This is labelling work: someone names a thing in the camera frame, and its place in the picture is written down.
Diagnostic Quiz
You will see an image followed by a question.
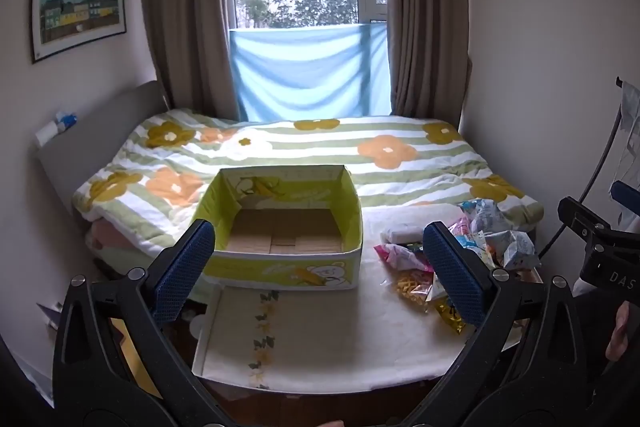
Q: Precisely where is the black cable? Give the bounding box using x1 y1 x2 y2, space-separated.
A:
537 77 632 258

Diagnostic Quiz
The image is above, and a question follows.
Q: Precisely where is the gold snack packet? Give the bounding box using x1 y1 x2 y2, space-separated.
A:
432 299 468 335

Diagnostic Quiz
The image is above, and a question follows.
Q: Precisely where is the colourful snack packet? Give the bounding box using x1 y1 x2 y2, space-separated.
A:
447 217 501 269

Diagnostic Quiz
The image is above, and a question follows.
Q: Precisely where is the floral striped blanket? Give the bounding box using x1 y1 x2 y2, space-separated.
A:
72 107 545 258

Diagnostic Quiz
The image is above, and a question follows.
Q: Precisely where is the grey bed headboard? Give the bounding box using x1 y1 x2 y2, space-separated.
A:
34 79 171 228

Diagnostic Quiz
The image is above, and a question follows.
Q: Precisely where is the brown curtain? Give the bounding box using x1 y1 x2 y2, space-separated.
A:
137 0 240 122
377 0 473 132

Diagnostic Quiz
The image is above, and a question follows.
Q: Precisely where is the yellow-green cardboard box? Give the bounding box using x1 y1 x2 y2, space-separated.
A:
187 164 363 292

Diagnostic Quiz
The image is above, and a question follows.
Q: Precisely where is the cream quilted mat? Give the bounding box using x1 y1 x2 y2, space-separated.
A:
192 202 543 390

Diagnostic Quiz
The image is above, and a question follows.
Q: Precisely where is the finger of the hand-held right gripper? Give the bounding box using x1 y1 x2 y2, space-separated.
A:
611 180 640 220
557 196 618 242

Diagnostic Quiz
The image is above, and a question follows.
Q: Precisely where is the light blue cloth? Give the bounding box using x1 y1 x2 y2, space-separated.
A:
228 23 392 122

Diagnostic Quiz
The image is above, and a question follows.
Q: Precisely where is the pink folded blanket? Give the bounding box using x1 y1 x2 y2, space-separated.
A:
85 217 166 268

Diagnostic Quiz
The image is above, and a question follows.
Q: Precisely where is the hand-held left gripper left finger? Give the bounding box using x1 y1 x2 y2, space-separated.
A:
52 219 223 427

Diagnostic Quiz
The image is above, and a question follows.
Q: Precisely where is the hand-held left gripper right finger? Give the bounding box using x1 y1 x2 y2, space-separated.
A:
422 221 593 427

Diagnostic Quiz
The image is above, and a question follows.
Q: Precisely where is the clear plastic bag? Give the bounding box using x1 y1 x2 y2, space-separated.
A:
610 82 640 228

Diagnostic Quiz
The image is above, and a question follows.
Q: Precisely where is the framed wall picture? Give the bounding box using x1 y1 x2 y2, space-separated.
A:
31 0 127 65

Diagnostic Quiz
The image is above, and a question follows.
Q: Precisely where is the person's right hand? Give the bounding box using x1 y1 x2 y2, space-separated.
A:
605 301 633 362

